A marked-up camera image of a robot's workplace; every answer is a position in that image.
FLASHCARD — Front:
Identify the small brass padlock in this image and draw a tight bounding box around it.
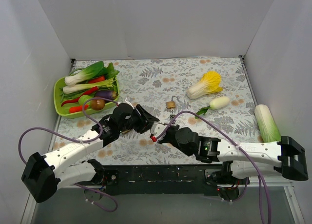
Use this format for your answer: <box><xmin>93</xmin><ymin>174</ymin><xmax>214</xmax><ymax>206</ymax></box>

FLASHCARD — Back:
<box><xmin>166</xmin><ymin>96</ymin><xmax>179</xmax><ymax>109</ymax></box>

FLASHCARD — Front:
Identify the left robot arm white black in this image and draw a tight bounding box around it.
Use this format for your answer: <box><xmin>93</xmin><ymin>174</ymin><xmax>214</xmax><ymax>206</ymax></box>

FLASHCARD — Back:
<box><xmin>21</xmin><ymin>103</ymin><xmax>159</xmax><ymax>203</ymax></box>

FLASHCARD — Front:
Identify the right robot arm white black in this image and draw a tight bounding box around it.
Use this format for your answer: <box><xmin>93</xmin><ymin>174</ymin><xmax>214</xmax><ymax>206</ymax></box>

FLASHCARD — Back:
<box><xmin>150</xmin><ymin>123</ymin><xmax>309</xmax><ymax>184</ymax></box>

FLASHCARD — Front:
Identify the purple eggplant toy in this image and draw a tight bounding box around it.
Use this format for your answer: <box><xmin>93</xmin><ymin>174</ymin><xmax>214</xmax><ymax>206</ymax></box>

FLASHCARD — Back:
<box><xmin>95</xmin><ymin>90</ymin><xmax>118</xmax><ymax>100</ymax></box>

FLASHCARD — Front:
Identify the brown onion toy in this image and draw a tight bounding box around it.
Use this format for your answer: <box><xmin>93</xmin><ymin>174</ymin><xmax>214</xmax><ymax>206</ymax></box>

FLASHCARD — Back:
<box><xmin>90</xmin><ymin>98</ymin><xmax>105</xmax><ymax>111</ymax></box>

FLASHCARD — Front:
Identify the celery stalk toy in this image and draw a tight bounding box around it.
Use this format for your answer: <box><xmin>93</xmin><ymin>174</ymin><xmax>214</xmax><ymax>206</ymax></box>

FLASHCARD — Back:
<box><xmin>62</xmin><ymin>79</ymin><xmax>117</xmax><ymax>94</ymax></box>

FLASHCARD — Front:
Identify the green lettuce leaf toy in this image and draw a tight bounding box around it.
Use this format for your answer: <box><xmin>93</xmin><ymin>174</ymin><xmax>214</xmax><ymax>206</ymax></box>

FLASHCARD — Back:
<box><xmin>101</xmin><ymin>62</ymin><xmax>119</xmax><ymax>82</ymax></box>

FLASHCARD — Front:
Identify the floral tablecloth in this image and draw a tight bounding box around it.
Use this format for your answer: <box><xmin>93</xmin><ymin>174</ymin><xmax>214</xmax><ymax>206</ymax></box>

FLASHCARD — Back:
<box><xmin>47</xmin><ymin>57</ymin><xmax>273</xmax><ymax>165</ymax></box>

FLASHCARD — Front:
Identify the white radish toy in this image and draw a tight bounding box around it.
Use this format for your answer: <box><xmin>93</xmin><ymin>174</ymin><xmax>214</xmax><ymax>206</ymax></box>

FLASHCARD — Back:
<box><xmin>196</xmin><ymin>96</ymin><xmax>230</xmax><ymax>115</ymax></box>

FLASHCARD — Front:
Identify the green apple toy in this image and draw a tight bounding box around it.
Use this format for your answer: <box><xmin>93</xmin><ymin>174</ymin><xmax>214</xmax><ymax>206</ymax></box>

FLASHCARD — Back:
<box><xmin>78</xmin><ymin>95</ymin><xmax>93</xmax><ymax>105</ymax></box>

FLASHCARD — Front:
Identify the orange carrot toy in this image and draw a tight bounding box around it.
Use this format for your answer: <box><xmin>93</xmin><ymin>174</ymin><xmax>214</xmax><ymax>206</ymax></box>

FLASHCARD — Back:
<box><xmin>69</xmin><ymin>104</ymin><xmax>89</xmax><ymax>113</ymax></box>

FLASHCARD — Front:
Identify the yellow napa cabbage toy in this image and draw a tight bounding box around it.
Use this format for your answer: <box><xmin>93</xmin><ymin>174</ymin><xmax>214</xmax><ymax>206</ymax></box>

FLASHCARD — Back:
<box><xmin>187</xmin><ymin>71</ymin><xmax>223</xmax><ymax>100</ymax></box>

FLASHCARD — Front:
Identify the bok choy toy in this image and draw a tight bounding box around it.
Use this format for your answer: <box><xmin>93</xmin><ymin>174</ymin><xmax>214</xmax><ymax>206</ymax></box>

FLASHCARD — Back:
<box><xmin>64</xmin><ymin>61</ymin><xmax>104</xmax><ymax>86</ymax></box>

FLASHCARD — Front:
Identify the green plastic tray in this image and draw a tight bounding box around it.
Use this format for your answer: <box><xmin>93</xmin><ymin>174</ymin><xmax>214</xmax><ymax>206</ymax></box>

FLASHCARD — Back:
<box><xmin>53</xmin><ymin>77</ymin><xmax>120</xmax><ymax>119</ymax></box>

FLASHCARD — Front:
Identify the red chili pepper toy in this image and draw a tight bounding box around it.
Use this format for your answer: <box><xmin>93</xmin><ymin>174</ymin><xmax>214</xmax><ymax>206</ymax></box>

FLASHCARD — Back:
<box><xmin>61</xmin><ymin>86</ymin><xmax>99</xmax><ymax>106</ymax></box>

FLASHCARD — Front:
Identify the large green white cabbage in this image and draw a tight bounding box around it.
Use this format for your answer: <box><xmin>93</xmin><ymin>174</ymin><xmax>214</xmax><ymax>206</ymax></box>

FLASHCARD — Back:
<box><xmin>254</xmin><ymin>104</ymin><xmax>281</xmax><ymax>143</ymax></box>

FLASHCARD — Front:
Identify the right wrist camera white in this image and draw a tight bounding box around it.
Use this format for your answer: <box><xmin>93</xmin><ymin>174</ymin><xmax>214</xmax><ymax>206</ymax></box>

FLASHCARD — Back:
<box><xmin>150</xmin><ymin>122</ymin><xmax>167</xmax><ymax>142</ymax></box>

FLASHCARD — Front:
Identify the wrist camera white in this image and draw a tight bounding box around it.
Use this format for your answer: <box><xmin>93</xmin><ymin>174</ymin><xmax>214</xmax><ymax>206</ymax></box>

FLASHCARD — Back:
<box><xmin>124</xmin><ymin>97</ymin><xmax>135</xmax><ymax>109</ymax></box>
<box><xmin>150</xmin><ymin>122</ymin><xmax>167</xmax><ymax>142</ymax></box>

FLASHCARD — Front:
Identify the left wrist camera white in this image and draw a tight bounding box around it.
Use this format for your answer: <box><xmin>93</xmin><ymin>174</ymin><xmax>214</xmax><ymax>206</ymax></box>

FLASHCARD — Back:
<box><xmin>124</xmin><ymin>97</ymin><xmax>135</xmax><ymax>109</ymax></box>

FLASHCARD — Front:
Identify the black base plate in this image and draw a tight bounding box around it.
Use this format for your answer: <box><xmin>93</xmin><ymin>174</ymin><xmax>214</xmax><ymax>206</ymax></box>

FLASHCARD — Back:
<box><xmin>75</xmin><ymin>164</ymin><xmax>241</xmax><ymax>197</ymax></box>

